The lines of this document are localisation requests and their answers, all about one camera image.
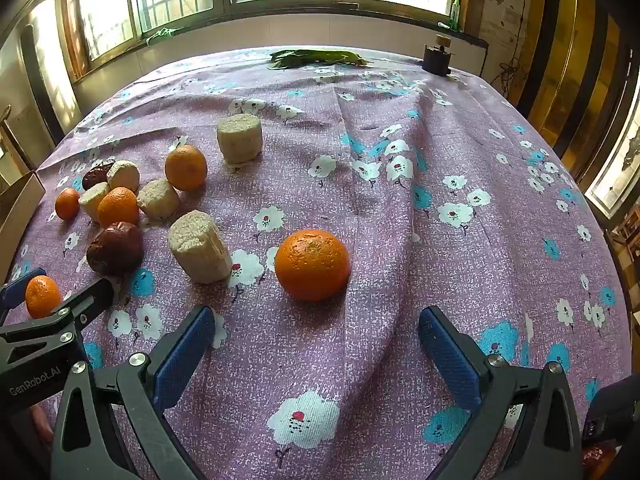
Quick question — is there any framed picture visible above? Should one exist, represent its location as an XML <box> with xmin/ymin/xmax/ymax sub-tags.
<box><xmin>582</xmin><ymin>110</ymin><xmax>640</xmax><ymax>221</ymax></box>

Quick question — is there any large corn cob piece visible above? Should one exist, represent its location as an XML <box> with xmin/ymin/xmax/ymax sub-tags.
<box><xmin>167</xmin><ymin>211</ymin><xmax>233</xmax><ymax>284</ymax></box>

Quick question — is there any green leafy vegetable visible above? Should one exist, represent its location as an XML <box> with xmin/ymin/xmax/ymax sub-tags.
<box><xmin>267</xmin><ymin>48</ymin><xmax>373</xmax><ymax>71</ymax></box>

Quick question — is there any wrinkled red date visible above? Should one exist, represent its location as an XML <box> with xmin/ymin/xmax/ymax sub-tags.
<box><xmin>82</xmin><ymin>159</ymin><xmax>117</xmax><ymax>191</ymax></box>

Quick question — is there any large orange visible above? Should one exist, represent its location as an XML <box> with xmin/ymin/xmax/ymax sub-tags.
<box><xmin>274</xmin><ymin>229</ymin><xmax>352</xmax><ymax>302</ymax></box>

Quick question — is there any small orange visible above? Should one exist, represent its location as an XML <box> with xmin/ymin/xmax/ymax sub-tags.
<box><xmin>55</xmin><ymin>188</ymin><xmax>81</xmax><ymax>221</ymax></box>

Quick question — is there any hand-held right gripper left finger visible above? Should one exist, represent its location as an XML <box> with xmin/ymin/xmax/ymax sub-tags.
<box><xmin>50</xmin><ymin>305</ymin><xmax>217</xmax><ymax>480</ymax></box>

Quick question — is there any large red date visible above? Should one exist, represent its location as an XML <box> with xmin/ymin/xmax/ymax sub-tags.
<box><xmin>86</xmin><ymin>221</ymin><xmax>145</xmax><ymax>277</ymax></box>

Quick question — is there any cardboard box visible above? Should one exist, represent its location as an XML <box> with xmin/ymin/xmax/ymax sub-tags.
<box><xmin>0</xmin><ymin>171</ymin><xmax>47</xmax><ymax>281</ymax></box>

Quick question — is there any black cable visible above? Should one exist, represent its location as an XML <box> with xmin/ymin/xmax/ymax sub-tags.
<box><xmin>487</xmin><ymin>0</ymin><xmax>528</xmax><ymax>96</ymax></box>

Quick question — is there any purple floral tablecloth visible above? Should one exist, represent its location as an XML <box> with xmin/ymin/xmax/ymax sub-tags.
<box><xmin>0</xmin><ymin>50</ymin><xmax>631</xmax><ymax>480</ymax></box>

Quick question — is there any dark round jar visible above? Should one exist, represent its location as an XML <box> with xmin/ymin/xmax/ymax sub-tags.
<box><xmin>422</xmin><ymin>34</ymin><xmax>453</xmax><ymax>76</ymax></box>

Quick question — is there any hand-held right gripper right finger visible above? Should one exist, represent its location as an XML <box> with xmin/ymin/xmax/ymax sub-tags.
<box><xmin>418</xmin><ymin>305</ymin><xmax>584</xmax><ymax>480</ymax></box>

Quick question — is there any black device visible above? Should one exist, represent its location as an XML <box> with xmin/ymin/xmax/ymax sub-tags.
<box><xmin>580</xmin><ymin>375</ymin><xmax>640</xmax><ymax>480</ymax></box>

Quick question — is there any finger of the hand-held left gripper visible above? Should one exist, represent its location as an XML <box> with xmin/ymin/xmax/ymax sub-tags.
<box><xmin>0</xmin><ymin>270</ymin><xmax>47</xmax><ymax>327</ymax></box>
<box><xmin>0</xmin><ymin>276</ymin><xmax>116</xmax><ymax>343</ymax></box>

